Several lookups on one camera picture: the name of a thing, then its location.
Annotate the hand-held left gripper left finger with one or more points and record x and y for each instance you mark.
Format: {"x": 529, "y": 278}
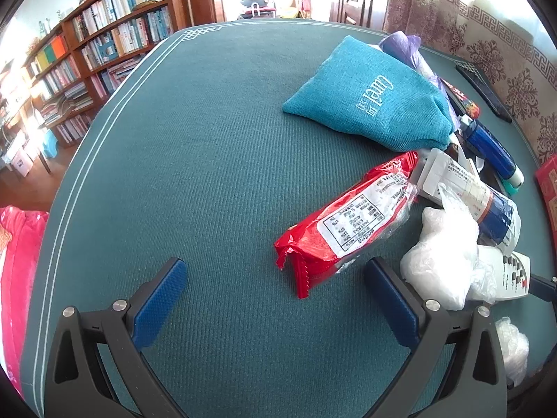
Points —
{"x": 161, "y": 300}

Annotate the wooden bookshelf with books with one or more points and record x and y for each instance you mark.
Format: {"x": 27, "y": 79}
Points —
{"x": 117, "y": 30}

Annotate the pink cloth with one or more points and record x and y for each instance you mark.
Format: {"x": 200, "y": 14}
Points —
{"x": 17, "y": 270}

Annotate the blue plastic stool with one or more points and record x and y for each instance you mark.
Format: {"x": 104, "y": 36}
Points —
{"x": 50, "y": 143}

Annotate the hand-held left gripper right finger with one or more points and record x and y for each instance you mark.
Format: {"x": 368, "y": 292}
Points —
{"x": 391, "y": 305}

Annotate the teal soft packet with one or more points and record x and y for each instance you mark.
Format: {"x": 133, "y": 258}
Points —
{"x": 512, "y": 190}

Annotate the white crumpled plastic bag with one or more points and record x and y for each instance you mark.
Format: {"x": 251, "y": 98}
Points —
{"x": 439, "y": 252}

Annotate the blue lotion bottle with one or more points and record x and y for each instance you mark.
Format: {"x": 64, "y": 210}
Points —
{"x": 487, "y": 146}

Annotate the grey bench with clothes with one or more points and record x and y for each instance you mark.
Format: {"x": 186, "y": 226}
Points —
{"x": 256, "y": 8}

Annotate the red candy tube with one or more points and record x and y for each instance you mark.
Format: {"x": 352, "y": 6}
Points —
{"x": 461, "y": 98}

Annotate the white remote control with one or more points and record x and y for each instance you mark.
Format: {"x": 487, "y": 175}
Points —
{"x": 513, "y": 274}

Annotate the black smartphone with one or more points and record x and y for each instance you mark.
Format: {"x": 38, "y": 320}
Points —
{"x": 483, "y": 89}

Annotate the red tin box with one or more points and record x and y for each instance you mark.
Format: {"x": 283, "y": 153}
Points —
{"x": 548, "y": 191}

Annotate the white and blue packet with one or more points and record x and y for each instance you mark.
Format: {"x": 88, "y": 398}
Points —
{"x": 461, "y": 183}

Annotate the white storage box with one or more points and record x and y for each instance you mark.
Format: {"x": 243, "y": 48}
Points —
{"x": 21, "y": 163}

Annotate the clear plastic bag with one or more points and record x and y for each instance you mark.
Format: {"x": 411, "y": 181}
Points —
{"x": 511, "y": 344}

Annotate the patterned beige curtain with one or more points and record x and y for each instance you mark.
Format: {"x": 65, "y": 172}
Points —
{"x": 500, "y": 52}

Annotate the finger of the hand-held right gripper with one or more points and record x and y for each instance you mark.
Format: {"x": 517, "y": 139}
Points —
{"x": 544, "y": 288}

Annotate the teal fabric pouch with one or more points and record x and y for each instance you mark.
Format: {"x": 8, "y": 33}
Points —
{"x": 370, "y": 96}

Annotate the red snack packet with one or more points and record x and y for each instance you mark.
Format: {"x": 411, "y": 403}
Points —
{"x": 330, "y": 230}

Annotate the green felt desktop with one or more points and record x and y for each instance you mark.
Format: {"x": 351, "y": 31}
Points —
{"x": 196, "y": 161}

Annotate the purple plastic bag roll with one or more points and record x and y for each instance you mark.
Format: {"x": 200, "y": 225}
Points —
{"x": 404, "y": 48}

